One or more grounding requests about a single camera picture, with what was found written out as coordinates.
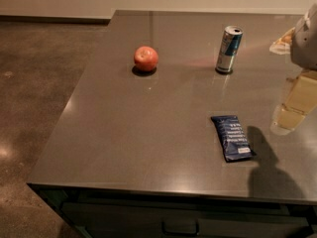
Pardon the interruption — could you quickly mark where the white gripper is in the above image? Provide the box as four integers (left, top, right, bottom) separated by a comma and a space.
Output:
269, 3, 317, 136

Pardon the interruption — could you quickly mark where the blue rxbar wrapper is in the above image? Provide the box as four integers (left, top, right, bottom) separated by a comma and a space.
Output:
211, 115, 255, 163

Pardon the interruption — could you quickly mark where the blue silver drink can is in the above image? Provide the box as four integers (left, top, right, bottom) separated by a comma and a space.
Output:
216, 26, 243, 74

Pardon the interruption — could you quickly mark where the red apple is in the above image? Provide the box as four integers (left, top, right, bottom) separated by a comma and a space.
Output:
134, 46, 159, 72

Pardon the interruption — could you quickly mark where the dark cabinet drawer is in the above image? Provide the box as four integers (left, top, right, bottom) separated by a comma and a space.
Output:
61, 193, 316, 238

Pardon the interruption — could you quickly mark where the black drawer handle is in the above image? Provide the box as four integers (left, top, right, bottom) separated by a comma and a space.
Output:
161, 219, 199, 237

